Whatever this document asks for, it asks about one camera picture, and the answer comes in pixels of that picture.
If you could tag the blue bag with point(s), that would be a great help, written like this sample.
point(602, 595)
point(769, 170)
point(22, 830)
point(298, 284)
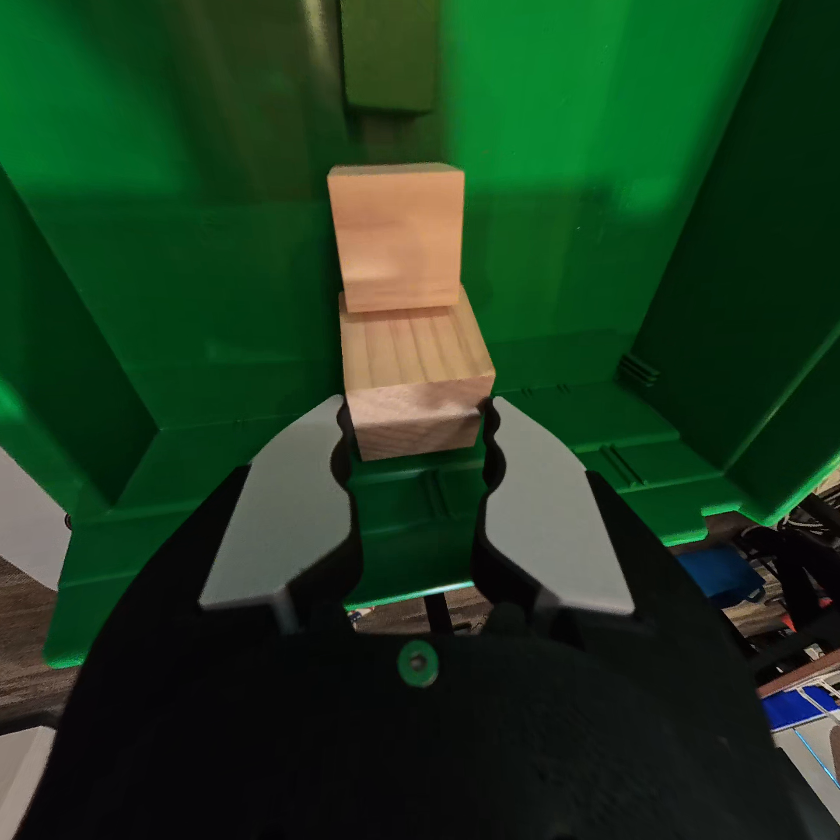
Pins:
point(718, 577)

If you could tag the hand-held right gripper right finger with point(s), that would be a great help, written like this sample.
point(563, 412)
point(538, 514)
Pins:
point(558, 525)

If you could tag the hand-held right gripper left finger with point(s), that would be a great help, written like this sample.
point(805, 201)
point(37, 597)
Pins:
point(282, 525)

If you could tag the striped grain wooden cube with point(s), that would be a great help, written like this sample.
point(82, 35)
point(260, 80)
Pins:
point(413, 367)

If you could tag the smooth pale wooden cube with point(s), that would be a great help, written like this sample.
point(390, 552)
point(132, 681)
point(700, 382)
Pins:
point(394, 229)

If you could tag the blue white box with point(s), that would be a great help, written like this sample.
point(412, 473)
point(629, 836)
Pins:
point(800, 712)

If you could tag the green plastic bin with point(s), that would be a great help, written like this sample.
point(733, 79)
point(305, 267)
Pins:
point(164, 295)

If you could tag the green wooden cube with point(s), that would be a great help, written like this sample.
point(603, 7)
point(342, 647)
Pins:
point(390, 59)

